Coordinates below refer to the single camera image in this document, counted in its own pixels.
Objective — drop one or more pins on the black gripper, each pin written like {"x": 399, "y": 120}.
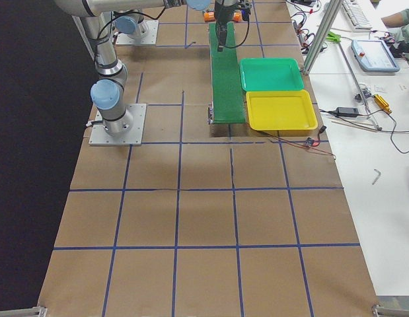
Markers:
{"x": 223, "y": 13}

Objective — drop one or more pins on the orange cylinder labelled 4680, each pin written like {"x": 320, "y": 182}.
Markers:
{"x": 209, "y": 16}

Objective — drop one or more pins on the person forearm green sleeve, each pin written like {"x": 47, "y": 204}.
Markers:
{"x": 397, "y": 20}

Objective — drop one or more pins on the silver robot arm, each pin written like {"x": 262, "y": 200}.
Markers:
{"x": 107, "y": 94}
{"x": 127, "y": 24}

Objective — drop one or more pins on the green plastic tray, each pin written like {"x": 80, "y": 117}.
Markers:
{"x": 270, "y": 74}

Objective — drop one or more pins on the green conveyor belt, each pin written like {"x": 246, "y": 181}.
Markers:
{"x": 227, "y": 97}

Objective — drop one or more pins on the yellow plastic tray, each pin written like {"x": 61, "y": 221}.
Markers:
{"x": 283, "y": 110}

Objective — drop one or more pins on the white keyboard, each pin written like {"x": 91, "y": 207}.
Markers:
{"x": 355, "y": 16}

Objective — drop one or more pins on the small blue circuit board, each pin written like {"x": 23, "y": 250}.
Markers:
{"x": 309, "y": 142}

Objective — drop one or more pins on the black power adapter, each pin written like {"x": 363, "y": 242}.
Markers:
{"x": 347, "y": 112}

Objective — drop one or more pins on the wooden stick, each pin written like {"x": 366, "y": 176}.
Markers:
{"x": 355, "y": 125}

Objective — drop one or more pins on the blue teach pendant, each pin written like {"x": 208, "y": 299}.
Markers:
{"x": 374, "y": 56}

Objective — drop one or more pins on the gold power resistor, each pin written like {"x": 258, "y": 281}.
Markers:
{"x": 382, "y": 103}

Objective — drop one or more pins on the silver allen key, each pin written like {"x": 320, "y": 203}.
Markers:
{"x": 378, "y": 175}

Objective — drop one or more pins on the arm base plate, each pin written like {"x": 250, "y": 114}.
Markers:
{"x": 145, "y": 34}
{"x": 126, "y": 131}

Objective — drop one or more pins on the green-handled reacher grabber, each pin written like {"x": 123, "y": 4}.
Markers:
{"x": 336, "y": 38}

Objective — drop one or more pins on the aluminium frame post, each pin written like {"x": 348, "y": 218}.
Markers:
{"x": 322, "y": 32}

